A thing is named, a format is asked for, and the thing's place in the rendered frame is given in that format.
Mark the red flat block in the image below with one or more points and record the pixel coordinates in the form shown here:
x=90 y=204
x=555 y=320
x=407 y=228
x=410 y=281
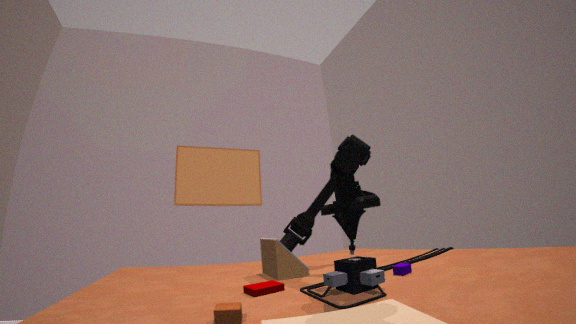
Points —
x=263 y=288

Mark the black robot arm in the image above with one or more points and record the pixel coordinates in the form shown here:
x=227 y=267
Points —
x=351 y=153

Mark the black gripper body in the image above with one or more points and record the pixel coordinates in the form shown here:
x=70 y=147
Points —
x=346 y=194

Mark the small purple cube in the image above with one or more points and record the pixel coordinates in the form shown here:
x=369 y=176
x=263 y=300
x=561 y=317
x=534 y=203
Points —
x=402 y=269

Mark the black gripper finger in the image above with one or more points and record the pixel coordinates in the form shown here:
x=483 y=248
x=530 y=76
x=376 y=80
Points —
x=341 y=222
x=351 y=220

